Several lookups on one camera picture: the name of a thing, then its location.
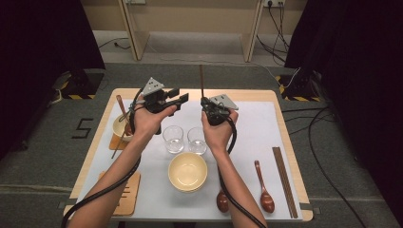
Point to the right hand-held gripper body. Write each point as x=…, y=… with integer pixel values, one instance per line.
x=221, y=101

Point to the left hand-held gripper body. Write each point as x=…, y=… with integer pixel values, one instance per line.
x=152, y=86

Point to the cream bowl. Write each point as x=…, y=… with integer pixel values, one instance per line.
x=118, y=126
x=188, y=172

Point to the wooden cutout coaster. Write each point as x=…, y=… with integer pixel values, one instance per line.
x=133, y=196
x=113, y=145

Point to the person's right hand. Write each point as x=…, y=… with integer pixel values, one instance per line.
x=218, y=137

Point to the person's left hand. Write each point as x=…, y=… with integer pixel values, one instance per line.
x=147, y=126

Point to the clear drinking glass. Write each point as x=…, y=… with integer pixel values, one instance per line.
x=196, y=141
x=173, y=139

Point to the dark curtain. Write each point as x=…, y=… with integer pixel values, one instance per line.
x=38, y=47
x=364, y=63

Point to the light wooden desk frame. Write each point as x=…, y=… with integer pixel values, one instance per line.
x=139, y=41

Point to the white wall outlet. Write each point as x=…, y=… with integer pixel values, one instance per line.
x=136, y=1
x=275, y=3

